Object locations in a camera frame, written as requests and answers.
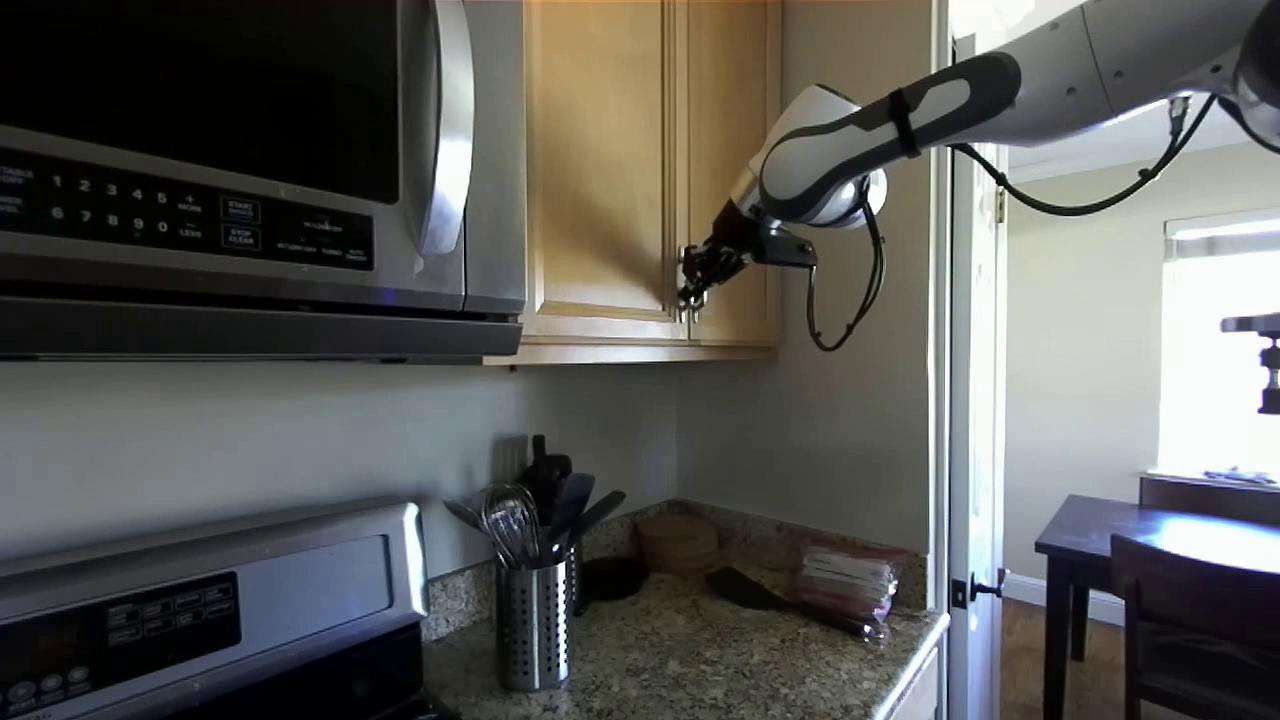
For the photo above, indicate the dark wooden dining table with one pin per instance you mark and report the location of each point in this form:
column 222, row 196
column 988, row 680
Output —
column 1081, row 534

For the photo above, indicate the narrow wooden cupboard door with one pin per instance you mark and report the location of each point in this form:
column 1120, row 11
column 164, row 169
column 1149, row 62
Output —
column 735, row 82

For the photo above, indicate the black spatula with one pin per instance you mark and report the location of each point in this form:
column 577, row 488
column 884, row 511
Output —
column 603, row 511

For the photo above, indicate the white door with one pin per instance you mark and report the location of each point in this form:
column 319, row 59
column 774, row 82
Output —
column 976, row 505

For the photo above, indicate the wide wooden cupboard door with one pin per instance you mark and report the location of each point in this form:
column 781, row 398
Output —
column 593, row 160

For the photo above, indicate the stainless steel stove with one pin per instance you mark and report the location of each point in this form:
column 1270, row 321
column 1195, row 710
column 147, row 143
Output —
column 200, row 603

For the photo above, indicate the black door lever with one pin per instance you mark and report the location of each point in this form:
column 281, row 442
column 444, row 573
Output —
column 973, row 588

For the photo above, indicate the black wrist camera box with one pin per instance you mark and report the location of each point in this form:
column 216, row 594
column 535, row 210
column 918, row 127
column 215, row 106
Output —
column 785, row 251

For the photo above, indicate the dark wooden chair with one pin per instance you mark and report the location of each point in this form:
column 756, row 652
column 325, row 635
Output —
column 1206, row 500
column 1202, row 626

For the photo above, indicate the black spoon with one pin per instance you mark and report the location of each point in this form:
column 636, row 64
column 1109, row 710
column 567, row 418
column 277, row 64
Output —
column 575, row 500

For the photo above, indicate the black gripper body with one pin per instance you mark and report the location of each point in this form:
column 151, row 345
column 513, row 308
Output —
column 726, row 247

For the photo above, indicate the stainless steel microwave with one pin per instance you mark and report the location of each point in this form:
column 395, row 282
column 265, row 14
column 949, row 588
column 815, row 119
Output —
column 200, row 160

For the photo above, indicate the perforated steel utensil holder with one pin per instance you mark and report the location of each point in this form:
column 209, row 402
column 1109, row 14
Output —
column 535, row 626
column 577, row 587

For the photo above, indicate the brown round bowl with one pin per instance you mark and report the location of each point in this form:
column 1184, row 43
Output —
column 683, row 540

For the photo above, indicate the light wooden cupboard body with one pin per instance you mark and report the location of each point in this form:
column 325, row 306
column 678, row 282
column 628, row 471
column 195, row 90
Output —
column 624, row 354

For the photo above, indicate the metal whisk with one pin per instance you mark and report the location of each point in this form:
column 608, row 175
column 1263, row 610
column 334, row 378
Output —
column 511, row 524

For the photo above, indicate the tall black turner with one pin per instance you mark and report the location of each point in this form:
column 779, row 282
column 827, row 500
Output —
column 547, row 472

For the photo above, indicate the bright window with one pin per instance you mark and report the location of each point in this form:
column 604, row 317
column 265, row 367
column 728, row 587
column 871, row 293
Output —
column 1222, row 345

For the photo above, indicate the clear plastic bread bag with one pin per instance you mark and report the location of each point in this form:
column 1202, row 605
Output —
column 848, row 594

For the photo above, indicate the black camera on stand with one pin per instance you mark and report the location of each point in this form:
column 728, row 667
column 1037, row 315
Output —
column 1267, row 360

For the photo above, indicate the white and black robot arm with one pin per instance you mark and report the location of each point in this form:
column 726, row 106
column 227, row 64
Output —
column 1065, row 82

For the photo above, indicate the grey metal turner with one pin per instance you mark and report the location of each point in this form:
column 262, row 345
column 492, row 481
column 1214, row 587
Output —
column 471, row 515

